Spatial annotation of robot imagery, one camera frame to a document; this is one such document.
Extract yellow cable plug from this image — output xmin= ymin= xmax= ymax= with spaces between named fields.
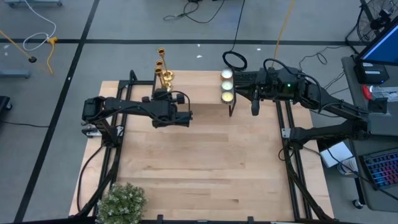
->
xmin=46 ymin=36 xmax=59 ymax=75

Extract black label printer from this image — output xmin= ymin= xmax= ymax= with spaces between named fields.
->
xmin=353 ymin=60 xmax=390 ymax=85

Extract white flat box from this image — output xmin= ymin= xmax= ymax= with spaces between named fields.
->
xmin=320 ymin=141 xmax=354 ymax=169

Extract black cable with coil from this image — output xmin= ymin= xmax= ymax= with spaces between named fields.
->
xmin=221 ymin=0 xmax=249 ymax=72

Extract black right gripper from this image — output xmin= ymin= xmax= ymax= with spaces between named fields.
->
xmin=235 ymin=68 xmax=280 ymax=116

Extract grey rolling desk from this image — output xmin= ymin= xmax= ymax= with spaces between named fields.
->
xmin=353 ymin=136 xmax=398 ymax=214

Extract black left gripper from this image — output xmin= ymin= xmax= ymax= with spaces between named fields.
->
xmin=142 ymin=88 xmax=187 ymax=113

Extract black floor cable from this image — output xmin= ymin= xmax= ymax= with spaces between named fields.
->
xmin=298 ymin=45 xmax=351 ymax=105
xmin=163 ymin=0 xmax=226 ymax=24

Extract grey camera on black frame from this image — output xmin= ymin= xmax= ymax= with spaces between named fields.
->
xmin=73 ymin=68 xmax=336 ymax=224

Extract thin orange cable black plug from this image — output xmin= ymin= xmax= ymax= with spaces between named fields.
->
xmin=0 ymin=29 xmax=37 ymax=63

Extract green white flowering plant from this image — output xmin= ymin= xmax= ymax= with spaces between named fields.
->
xmin=97 ymin=182 xmax=148 ymax=224

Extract person's shoe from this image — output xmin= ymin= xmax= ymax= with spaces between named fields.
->
xmin=337 ymin=157 xmax=359 ymax=177

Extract grey floor bar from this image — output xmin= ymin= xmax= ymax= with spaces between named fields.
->
xmin=0 ymin=70 xmax=32 ymax=80

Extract black standing fan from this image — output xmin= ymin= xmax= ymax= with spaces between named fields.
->
xmin=345 ymin=0 xmax=398 ymax=54

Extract black computer monitor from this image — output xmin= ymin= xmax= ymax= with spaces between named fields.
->
xmin=357 ymin=21 xmax=398 ymax=67

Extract long yellow cable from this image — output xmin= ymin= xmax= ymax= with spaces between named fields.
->
xmin=271 ymin=0 xmax=296 ymax=70

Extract black cart with wheel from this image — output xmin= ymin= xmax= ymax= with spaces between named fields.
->
xmin=0 ymin=95 xmax=13 ymax=125

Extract small black box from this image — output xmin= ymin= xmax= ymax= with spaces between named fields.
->
xmin=368 ymin=97 xmax=389 ymax=115

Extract wooden shelf riser black legs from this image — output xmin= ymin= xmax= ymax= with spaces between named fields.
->
xmin=152 ymin=70 xmax=238 ymax=118

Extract grey cart base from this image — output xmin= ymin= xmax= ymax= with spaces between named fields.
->
xmin=4 ymin=0 xmax=63 ymax=9

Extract white floor cable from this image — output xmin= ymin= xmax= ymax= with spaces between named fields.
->
xmin=22 ymin=0 xmax=58 ymax=52

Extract blue keyboard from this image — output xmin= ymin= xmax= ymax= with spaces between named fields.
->
xmin=360 ymin=148 xmax=398 ymax=191

